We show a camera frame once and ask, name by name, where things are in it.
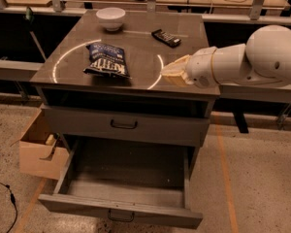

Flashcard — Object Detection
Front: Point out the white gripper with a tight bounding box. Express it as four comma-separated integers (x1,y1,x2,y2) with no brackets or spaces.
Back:
161,47,217,88

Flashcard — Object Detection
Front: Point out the blue chip bag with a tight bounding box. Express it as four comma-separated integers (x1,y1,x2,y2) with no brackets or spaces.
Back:
83,43,130,78

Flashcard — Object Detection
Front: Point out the grey drawer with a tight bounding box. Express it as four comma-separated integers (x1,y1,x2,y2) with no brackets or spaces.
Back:
43,106,209,147
39,137,203,229

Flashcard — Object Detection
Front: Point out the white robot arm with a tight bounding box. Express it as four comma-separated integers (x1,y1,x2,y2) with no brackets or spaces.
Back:
161,25,291,88

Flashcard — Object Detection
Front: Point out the grey drawer cabinet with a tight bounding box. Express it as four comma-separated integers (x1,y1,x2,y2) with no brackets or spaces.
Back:
30,10,221,186

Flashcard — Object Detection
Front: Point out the grey top drawer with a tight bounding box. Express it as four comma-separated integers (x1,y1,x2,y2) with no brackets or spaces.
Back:
43,106,209,147

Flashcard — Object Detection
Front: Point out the black snack bar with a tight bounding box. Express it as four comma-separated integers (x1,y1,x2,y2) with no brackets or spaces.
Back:
151,29,181,48

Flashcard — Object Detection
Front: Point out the white bowl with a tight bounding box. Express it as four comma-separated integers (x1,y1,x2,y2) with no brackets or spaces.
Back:
96,7,126,31

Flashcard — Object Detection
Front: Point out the cardboard box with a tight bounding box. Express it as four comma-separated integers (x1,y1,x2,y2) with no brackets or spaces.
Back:
18,109,69,180

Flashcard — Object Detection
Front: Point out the green handled tool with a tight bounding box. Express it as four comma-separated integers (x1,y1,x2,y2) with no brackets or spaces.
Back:
24,6,49,62

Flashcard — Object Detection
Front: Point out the grey metal shelf rail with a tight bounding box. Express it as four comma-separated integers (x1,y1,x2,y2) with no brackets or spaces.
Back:
0,60,291,104

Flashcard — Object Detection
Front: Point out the black floor cable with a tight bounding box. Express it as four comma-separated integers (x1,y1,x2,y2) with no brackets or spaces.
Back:
0,181,18,233

